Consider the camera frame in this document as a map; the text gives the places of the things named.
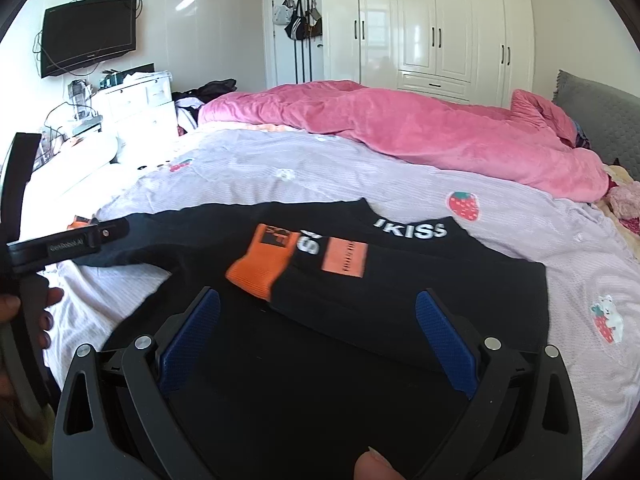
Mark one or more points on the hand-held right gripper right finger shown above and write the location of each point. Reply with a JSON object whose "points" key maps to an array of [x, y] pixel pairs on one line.
{"points": [[447, 347]]}

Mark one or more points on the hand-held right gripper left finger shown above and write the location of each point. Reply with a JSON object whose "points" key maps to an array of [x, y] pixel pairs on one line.
{"points": [[192, 342]]}

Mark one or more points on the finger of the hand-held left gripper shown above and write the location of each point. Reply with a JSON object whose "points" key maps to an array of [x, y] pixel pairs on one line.
{"points": [[65, 247]]}

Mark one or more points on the black shirt with orange patches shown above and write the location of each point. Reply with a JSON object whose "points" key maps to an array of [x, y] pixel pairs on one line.
{"points": [[310, 385]]}

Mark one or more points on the dark clothes pile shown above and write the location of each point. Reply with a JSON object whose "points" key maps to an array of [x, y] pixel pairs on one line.
{"points": [[210, 90]]}

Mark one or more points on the person's left hand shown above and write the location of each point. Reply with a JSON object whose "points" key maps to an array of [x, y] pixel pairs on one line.
{"points": [[52, 296]]}

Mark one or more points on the person's right hand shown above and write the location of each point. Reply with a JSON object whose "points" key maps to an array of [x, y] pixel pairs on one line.
{"points": [[375, 466]]}

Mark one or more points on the white oval board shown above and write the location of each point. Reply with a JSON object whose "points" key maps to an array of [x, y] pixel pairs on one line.
{"points": [[92, 149]]}

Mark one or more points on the white drawer chest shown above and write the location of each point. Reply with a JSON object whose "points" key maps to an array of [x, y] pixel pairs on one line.
{"points": [[145, 100]]}

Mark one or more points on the black box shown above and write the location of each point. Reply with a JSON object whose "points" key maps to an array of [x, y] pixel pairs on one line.
{"points": [[125, 76]]}

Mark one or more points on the white garment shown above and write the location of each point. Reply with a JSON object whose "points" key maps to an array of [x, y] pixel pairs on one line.
{"points": [[189, 117]]}

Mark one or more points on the lilac strawberry-print bed sheet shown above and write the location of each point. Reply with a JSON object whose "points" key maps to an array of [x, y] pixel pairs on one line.
{"points": [[350, 175]]}

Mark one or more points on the pink plush cloth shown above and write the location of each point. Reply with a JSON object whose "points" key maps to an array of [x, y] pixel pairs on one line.
{"points": [[625, 207]]}

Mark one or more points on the pink duvet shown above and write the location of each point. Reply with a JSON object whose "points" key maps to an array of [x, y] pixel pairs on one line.
{"points": [[400, 120]]}

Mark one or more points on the yellow cloth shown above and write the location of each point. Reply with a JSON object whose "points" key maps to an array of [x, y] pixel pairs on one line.
{"points": [[617, 175]]}

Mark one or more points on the grey quilted headboard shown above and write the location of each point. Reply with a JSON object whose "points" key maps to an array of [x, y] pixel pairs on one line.
{"points": [[600, 110]]}

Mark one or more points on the white door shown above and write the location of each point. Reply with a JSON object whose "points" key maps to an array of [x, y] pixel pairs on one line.
{"points": [[287, 60]]}

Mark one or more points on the white hanging bag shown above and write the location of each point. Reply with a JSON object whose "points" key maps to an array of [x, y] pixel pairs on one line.
{"points": [[280, 14]]}

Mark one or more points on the black striped hanging bag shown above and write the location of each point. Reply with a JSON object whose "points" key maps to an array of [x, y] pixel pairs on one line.
{"points": [[296, 25]]}

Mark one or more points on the white wardrobe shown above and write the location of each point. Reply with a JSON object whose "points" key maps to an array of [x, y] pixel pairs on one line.
{"points": [[450, 25]]}

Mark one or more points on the brown hanging bag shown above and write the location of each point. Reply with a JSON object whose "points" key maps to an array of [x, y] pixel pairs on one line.
{"points": [[314, 22]]}

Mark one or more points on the black wall television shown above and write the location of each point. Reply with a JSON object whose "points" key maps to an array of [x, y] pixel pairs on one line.
{"points": [[87, 35]]}

